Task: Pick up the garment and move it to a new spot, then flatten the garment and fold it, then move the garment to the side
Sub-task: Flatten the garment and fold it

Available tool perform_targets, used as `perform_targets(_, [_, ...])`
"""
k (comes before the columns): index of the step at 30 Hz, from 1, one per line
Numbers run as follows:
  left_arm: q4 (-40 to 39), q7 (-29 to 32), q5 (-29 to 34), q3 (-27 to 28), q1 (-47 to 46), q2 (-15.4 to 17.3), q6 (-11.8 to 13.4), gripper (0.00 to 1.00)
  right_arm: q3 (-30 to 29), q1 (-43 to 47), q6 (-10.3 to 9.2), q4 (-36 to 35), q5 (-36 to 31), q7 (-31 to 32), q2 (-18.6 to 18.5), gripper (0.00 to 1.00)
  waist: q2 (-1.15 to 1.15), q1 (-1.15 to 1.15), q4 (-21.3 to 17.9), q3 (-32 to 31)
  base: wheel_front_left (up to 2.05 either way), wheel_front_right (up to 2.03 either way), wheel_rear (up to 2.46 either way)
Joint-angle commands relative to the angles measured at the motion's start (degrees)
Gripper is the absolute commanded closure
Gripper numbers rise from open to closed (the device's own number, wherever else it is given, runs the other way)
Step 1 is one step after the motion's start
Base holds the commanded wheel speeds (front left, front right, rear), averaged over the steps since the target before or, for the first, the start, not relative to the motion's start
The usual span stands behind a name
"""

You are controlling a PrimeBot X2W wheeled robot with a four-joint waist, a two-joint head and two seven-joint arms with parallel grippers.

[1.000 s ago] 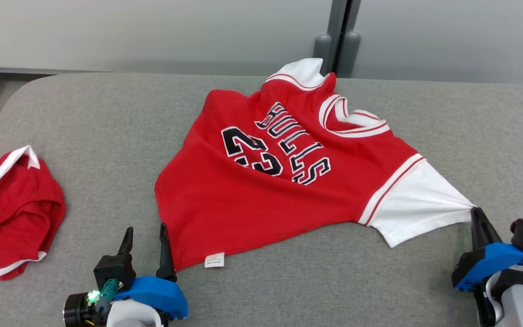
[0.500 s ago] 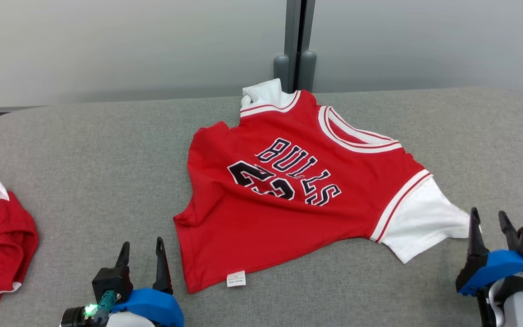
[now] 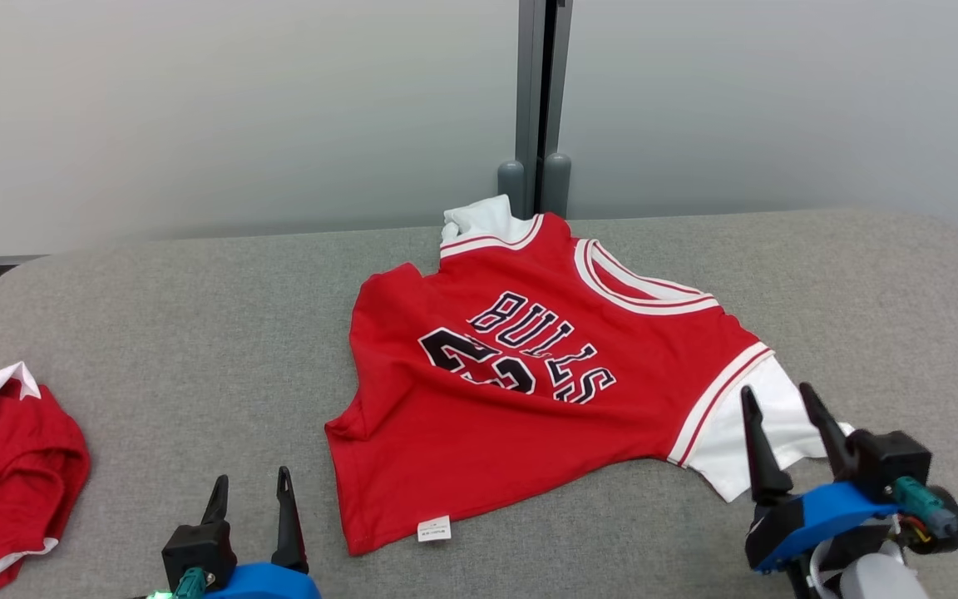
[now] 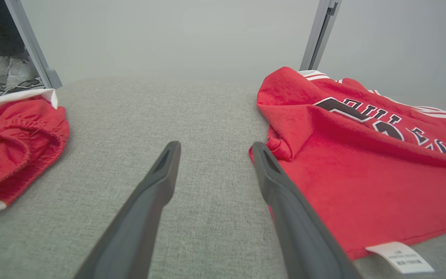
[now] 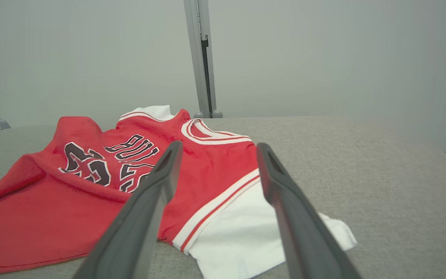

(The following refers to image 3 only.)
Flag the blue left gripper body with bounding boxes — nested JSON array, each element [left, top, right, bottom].
[[200, 562, 322, 599]]

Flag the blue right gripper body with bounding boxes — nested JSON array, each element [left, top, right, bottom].
[[744, 480, 901, 574]]

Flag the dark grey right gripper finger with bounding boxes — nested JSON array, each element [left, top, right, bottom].
[[798, 382, 857, 483], [740, 384, 795, 506]]

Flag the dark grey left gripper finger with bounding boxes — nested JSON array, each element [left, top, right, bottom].
[[272, 466, 310, 575], [200, 476, 230, 527]]

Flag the red white-trimmed shorts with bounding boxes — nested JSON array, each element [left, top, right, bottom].
[[0, 361, 91, 597]]

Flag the red Bulls jersey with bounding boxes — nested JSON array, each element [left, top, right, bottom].
[[324, 195, 856, 556]]

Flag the teal right camera connector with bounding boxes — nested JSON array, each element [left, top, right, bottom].
[[892, 476, 958, 541]]

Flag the grey post foot cap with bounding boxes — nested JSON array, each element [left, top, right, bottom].
[[541, 152, 572, 220], [496, 160, 526, 220]]

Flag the grey partition post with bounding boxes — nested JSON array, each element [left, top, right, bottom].
[[515, 0, 574, 219]]

